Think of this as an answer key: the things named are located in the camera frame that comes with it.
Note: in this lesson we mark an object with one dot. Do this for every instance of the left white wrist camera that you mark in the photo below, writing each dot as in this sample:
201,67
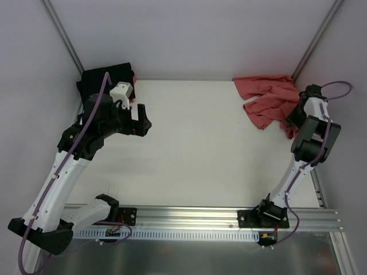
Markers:
119,92

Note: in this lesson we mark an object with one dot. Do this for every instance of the folded red t shirt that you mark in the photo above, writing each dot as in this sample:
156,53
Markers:
131,91

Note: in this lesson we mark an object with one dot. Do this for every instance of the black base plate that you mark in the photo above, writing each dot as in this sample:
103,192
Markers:
250,219
127,215

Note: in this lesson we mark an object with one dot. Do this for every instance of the left rear frame post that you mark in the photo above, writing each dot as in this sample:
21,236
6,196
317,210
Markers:
64,37

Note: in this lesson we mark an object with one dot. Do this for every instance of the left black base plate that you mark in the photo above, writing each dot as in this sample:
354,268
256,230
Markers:
127,215

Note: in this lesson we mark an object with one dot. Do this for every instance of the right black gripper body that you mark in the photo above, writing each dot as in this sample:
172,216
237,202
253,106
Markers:
296,118

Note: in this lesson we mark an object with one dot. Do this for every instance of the white slotted cable duct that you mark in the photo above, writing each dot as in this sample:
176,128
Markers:
169,234

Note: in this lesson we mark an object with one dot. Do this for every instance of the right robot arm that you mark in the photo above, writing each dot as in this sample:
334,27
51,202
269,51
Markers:
316,137

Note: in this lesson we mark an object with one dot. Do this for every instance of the right rear frame post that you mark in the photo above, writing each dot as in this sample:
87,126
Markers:
317,37

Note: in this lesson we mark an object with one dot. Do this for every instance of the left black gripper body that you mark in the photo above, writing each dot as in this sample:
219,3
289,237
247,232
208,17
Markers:
135,126

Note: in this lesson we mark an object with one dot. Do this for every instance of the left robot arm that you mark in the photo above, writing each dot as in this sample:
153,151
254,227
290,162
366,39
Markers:
45,224

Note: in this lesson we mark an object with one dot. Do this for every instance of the folded black t shirt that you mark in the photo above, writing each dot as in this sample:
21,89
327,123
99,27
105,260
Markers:
91,80

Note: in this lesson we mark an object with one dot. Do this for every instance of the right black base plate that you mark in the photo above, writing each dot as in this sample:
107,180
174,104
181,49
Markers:
250,219

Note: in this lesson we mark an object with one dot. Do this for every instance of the red t shirt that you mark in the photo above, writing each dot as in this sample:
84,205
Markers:
131,91
271,98

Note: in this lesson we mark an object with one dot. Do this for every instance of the frame post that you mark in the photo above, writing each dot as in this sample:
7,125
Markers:
317,37
64,37

